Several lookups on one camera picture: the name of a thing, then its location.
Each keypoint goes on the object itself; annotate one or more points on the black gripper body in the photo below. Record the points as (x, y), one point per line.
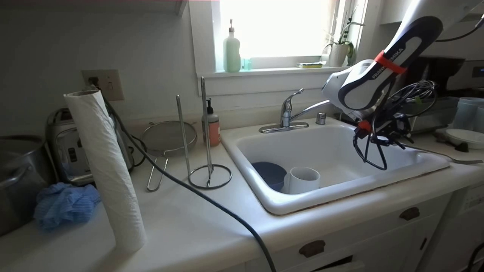
(391, 128)

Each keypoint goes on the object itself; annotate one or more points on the small chrome sink knob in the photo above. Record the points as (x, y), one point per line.
(321, 118)

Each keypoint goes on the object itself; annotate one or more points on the white kitchen sink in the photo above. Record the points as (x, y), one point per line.
(312, 151)

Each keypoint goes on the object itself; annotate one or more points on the blue bowl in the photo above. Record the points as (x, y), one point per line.
(270, 174)

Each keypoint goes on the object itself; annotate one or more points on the clear plastic container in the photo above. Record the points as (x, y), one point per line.
(470, 113)

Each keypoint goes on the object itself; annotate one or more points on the black coffee maker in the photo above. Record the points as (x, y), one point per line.
(447, 69)

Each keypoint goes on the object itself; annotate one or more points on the green plant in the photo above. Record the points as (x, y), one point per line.
(352, 53)

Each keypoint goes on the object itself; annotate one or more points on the white plant pot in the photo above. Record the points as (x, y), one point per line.
(336, 56)

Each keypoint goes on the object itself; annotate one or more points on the white cup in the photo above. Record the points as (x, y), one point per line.
(303, 183)

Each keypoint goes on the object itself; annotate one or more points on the white base cabinet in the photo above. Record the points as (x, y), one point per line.
(373, 242)

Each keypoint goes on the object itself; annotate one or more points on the yellow sponge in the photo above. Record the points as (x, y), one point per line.
(312, 65)

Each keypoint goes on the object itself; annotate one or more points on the chrome faucet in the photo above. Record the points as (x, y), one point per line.
(288, 112)

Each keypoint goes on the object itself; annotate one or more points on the white framed window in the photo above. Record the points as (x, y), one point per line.
(277, 30)

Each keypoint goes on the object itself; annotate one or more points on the small teal glass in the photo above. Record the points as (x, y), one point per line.
(247, 63)

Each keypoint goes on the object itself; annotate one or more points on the green dish soap bottle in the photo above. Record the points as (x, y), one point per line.
(232, 54)

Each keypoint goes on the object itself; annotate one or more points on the orange soap pump bottle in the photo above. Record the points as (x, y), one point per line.
(215, 130)

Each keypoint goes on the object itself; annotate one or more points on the metal mesh strainer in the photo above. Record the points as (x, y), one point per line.
(169, 136)

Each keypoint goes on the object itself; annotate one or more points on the white paper towel roll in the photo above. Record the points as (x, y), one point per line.
(111, 175)

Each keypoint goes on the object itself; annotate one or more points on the silver countertop appliance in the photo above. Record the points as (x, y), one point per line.
(70, 151)

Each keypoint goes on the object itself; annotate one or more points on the blue cloth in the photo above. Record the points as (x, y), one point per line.
(63, 205)

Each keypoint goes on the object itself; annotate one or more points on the beige wall outlet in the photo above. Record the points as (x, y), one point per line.
(113, 83)

